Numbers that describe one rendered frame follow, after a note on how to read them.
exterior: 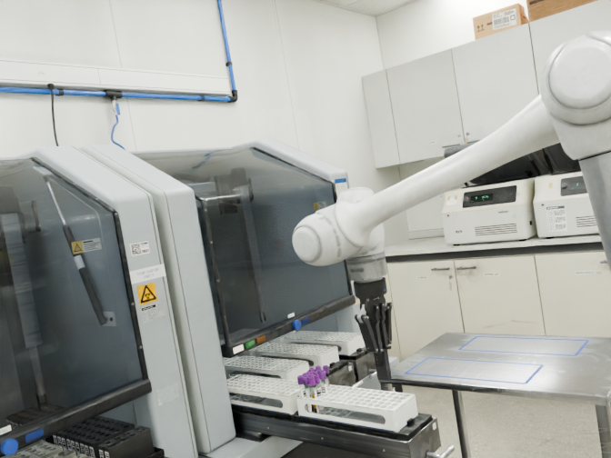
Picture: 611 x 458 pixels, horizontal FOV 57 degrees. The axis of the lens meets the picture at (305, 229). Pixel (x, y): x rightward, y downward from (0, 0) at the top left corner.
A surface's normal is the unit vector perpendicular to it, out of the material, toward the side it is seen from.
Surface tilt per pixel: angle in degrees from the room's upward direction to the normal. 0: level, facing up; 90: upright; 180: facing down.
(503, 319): 90
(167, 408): 90
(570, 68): 84
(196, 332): 90
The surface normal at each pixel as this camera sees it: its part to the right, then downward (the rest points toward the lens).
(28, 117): 0.76, -0.09
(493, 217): -0.66, 0.15
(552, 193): -0.62, -0.39
